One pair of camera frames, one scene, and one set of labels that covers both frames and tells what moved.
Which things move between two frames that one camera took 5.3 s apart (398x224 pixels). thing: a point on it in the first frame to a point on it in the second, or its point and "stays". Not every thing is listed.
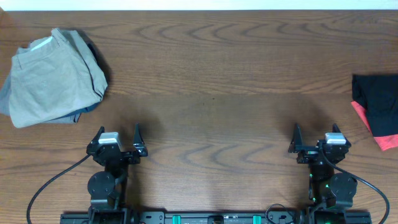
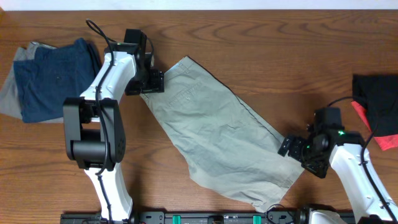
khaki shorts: x=51 y=79 to x=230 y=151
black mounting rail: x=217 y=218 stays
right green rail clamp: x=257 y=219 stays
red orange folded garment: x=385 y=142 stays
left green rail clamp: x=176 y=219 stays
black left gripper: x=138 y=148 to x=157 y=84
